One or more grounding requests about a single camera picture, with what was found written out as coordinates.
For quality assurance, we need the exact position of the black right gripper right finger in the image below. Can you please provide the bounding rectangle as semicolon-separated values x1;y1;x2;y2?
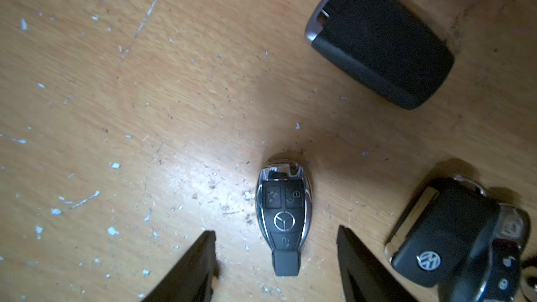
336;225;415;302

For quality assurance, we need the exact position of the large black smart key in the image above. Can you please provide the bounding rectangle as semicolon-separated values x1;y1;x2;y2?
305;0;454;110

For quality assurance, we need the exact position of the black chrome button key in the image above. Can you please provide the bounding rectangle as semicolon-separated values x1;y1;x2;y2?
438;203;531;301

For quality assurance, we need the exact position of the black VW car key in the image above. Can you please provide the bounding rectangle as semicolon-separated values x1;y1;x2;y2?
385;178;500;287

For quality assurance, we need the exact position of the black chrome Mercedes car key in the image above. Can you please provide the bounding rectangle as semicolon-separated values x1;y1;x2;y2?
255;159;313;277

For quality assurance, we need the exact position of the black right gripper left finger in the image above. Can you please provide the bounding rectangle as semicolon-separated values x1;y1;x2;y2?
143;231;217;301

